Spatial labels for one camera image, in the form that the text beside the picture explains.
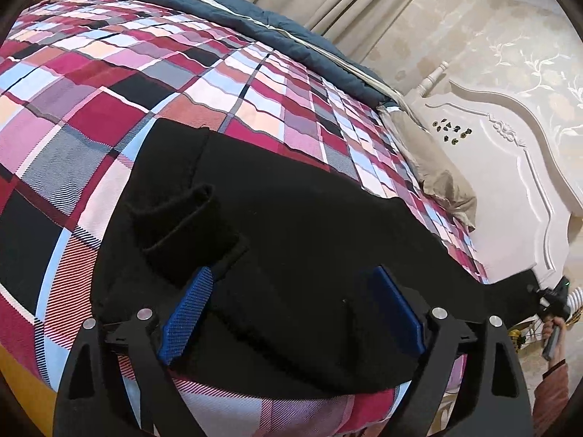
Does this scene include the person's right forearm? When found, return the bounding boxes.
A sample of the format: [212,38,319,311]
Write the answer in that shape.
[532,359,572,437]

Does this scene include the plaid bed sheet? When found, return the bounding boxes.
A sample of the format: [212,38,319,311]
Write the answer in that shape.
[0,0,490,437]

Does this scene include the beige pillow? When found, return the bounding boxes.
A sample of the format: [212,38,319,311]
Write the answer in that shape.
[378,105,477,231]

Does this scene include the blue and beige quilt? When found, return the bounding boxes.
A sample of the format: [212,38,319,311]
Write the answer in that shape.
[75,0,406,110]

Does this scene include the person's right hand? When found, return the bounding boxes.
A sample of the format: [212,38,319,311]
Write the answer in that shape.
[549,316,570,376]

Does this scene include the black pants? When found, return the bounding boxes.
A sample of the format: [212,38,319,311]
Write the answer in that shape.
[89,117,539,394]

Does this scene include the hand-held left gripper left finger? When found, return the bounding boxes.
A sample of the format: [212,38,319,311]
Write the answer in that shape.
[52,266,215,437]

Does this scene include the cluster of dark stickers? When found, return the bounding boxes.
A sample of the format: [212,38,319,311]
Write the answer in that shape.
[432,119,473,145]

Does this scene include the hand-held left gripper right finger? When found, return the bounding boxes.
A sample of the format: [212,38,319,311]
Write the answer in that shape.
[370,264,535,437]

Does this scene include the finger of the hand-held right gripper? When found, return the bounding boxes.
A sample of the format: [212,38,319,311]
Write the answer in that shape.
[527,283,557,314]

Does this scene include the white carved headboard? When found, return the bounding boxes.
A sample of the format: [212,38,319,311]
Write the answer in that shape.
[403,63,583,292]

